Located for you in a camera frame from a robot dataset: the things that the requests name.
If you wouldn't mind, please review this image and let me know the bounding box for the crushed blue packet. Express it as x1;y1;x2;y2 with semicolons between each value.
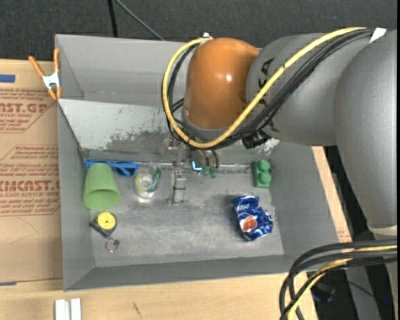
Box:
231;195;275;242

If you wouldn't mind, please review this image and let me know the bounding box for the grey metal bin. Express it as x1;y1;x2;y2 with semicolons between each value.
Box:
54;34;341;292

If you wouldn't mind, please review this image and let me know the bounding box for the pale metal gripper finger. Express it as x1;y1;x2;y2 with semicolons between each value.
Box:
167;168;189;207
165;137;188;167

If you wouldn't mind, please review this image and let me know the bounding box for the yellow and black tape measure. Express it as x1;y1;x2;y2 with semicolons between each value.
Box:
89;211;121;254

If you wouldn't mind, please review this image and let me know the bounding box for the clear glass with green print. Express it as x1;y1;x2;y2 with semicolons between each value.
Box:
133;164;163;203

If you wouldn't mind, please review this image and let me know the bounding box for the green toy brick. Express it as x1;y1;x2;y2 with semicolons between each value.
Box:
251;159;274;189

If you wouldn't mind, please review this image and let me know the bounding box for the black cylinder on white bracket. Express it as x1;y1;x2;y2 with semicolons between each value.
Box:
241;129;281;157

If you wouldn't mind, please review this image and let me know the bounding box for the brown cardboard board, red print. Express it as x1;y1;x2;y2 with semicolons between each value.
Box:
0;57;353;288

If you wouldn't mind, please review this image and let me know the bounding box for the green plastic cup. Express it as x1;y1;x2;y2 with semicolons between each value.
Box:
82;162;122;211

